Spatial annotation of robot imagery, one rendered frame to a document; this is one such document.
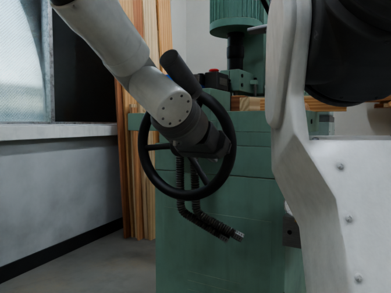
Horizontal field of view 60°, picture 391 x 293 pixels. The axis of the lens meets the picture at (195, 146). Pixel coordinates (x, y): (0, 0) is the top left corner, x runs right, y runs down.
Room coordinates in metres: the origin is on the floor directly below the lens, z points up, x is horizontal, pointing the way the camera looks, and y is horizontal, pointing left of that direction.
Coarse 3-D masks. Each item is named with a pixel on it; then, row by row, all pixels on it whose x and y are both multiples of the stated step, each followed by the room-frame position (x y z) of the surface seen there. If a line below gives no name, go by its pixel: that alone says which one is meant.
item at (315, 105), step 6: (264, 102) 1.10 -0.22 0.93; (306, 102) 1.04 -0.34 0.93; (312, 102) 1.03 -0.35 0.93; (318, 102) 1.02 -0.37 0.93; (264, 108) 1.10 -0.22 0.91; (312, 108) 1.03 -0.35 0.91; (318, 108) 1.02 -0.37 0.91; (324, 108) 1.01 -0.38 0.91; (330, 108) 1.00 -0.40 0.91; (336, 108) 1.00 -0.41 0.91; (342, 108) 0.99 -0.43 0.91
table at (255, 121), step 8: (232, 112) 0.99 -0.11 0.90; (240, 112) 0.98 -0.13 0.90; (248, 112) 0.96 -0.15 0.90; (256, 112) 0.95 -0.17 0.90; (264, 112) 0.94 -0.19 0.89; (312, 112) 0.97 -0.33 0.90; (128, 120) 1.18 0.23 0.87; (136, 120) 1.16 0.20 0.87; (232, 120) 0.99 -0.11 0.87; (240, 120) 0.98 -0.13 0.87; (248, 120) 0.96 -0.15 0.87; (256, 120) 0.95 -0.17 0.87; (264, 120) 0.94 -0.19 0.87; (312, 120) 0.97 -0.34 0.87; (128, 128) 1.18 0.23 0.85; (136, 128) 1.16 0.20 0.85; (152, 128) 1.13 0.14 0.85; (240, 128) 0.98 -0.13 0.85; (248, 128) 0.96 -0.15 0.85; (256, 128) 0.95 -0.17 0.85; (264, 128) 0.94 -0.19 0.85; (312, 128) 0.98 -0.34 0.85
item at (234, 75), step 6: (222, 72) 1.13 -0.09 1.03; (228, 72) 1.12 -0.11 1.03; (234, 72) 1.11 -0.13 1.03; (240, 72) 1.11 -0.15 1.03; (246, 72) 1.16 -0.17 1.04; (234, 78) 1.11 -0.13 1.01; (240, 78) 1.11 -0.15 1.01; (246, 78) 1.16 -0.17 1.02; (252, 78) 1.21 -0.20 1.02; (234, 84) 1.11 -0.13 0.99; (240, 84) 1.11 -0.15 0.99; (246, 84) 1.16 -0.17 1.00; (234, 90) 1.11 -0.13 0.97; (240, 90) 1.11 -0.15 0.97; (246, 90) 1.16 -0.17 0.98; (252, 90) 1.21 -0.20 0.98
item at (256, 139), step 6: (240, 132) 0.98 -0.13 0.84; (246, 132) 0.97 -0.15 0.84; (252, 132) 0.96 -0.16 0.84; (258, 132) 0.95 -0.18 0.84; (264, 132) 0.94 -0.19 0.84; (162, 138) 1.11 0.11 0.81; (240, 138) 0.98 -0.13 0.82; (246, 138) 0.97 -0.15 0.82; (252, 138) 0.96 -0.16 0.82; (258, 138) 0.95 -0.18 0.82; (264, 138) 0.94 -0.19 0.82; (270, 138) 0.93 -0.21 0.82; (240, 144) 0.98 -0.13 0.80; (246, 144) 0.97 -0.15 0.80; (252, 144) 0.96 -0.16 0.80; (258, 144) 0.95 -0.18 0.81; (264, 144) 0.94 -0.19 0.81; (270, 144) 0.93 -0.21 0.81
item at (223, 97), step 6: (204, 90) 0.93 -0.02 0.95; (210, 90) 0.92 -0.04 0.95; (216, 90) 0.95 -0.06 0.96; (216, 96) 0.95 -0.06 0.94; (222, 96) 0.98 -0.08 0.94; (228, 96) 1.02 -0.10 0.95; (222, 102) 0.98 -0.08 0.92; (228, 102) 1.02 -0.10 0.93; (204, 108) 0.93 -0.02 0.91; (228, 108) 1.02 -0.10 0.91; (210, 114) 0.92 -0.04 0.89; (210, 120) 0.92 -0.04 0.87; (216, 120) 0.95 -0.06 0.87
